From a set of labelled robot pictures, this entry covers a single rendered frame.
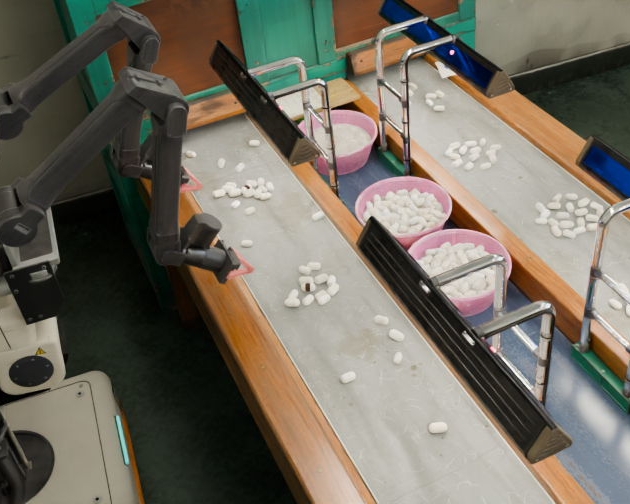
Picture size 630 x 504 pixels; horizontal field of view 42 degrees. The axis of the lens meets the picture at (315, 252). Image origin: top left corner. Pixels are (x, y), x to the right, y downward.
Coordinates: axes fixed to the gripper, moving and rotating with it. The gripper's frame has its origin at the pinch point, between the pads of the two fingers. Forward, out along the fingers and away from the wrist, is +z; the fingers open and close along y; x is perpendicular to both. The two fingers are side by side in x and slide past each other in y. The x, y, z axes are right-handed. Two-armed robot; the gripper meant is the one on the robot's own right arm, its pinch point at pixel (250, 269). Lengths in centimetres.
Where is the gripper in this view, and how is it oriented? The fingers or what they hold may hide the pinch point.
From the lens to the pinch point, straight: 203.0
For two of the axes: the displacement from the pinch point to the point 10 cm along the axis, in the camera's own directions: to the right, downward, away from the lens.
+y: -4.1, -5.6, 7.2
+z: 7.5, 2.4, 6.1
